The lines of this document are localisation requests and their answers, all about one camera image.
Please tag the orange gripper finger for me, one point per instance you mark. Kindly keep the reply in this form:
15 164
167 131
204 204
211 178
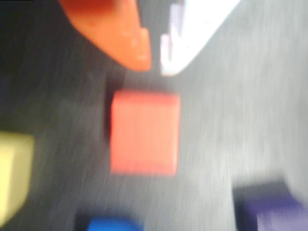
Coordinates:
113 31

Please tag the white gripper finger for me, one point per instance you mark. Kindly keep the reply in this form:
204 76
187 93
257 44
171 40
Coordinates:
195 33

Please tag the red cube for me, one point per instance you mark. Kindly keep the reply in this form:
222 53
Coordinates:
144 132

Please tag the yellow cube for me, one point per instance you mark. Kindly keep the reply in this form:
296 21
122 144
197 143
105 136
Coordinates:
14 173

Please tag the blue cube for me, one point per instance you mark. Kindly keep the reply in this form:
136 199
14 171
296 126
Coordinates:
113 225

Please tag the purple cube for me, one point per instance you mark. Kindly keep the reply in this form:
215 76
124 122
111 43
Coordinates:
276 211

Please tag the black fabric mat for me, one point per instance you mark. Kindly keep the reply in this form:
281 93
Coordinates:
228 120

